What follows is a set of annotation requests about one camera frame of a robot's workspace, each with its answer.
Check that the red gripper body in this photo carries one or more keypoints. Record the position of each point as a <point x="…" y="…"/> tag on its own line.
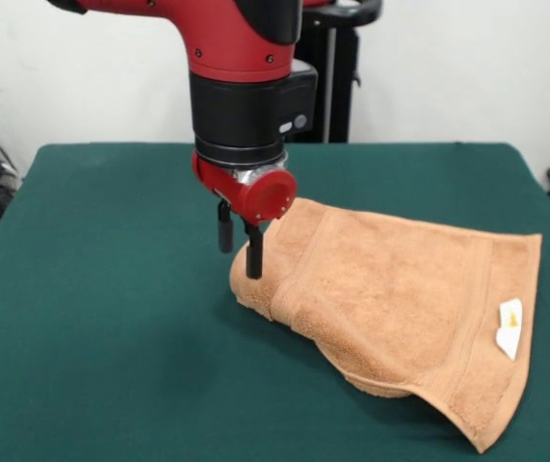
<point x="265" y="197"/>

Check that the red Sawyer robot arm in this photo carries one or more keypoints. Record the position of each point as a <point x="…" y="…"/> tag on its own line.
<point x="236" y="96"/>

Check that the dark green table cloth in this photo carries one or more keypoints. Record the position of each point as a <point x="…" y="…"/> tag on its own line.
<point x="86" y="361"/>

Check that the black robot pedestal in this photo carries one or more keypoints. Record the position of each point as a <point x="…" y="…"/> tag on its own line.
<point x="337" y="96"/>

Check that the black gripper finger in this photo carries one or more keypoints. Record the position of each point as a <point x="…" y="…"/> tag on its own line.
<point x="225" y="231"/>
<point x="254" y="255"/>

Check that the tan terry towel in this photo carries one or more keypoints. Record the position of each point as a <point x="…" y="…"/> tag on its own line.
<point x="400" y="298"/>

